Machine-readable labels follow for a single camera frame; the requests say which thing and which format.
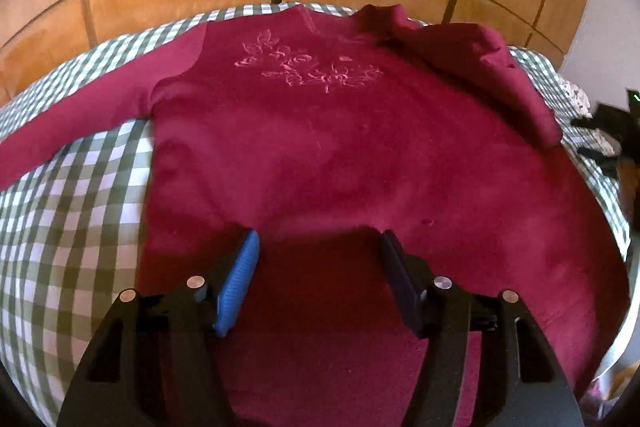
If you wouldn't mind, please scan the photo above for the green white checked blanket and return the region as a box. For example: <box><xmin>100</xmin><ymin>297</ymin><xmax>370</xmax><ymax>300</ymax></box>
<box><xmin>0</xmin><ymin>2</ymin><xmax>632</xmax><ymax>427</ymax></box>

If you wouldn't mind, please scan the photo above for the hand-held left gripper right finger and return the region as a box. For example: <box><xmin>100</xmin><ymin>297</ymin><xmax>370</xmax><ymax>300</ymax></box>
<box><xmin>380</xmin><ymin>230</ymin><xmax>586</xmax><ymax>427</ymax></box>

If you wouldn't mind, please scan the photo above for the floral patterned cloth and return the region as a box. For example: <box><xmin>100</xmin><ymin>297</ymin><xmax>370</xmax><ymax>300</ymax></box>
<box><xmin>557</xmin><ymin>74</ymin><xmax>594</xmax><ymax>118</ymax></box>

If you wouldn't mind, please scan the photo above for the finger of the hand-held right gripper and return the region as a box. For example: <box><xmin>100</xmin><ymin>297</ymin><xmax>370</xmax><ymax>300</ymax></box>
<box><xmin>571</xmin><ymin>103</ymin><xmax>626</xmax><ymax>130</ymax></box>
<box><xmin>576</xmin><ymin>146</ymin><xmax>623</xmax><ymax>180</ymax></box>

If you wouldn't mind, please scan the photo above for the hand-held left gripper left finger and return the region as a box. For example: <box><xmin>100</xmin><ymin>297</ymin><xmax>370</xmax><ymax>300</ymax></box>
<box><xmin>56</xmin><ymin>228</ymin><xmax>261</xmax><ymax>427</ymax></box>

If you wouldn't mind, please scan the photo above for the dark red sweater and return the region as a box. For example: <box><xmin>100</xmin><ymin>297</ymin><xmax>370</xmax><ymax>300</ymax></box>
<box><xmin>0</xmin><ymin>3</ymin><xmax>632</xmax><ymax>427</ymax></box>

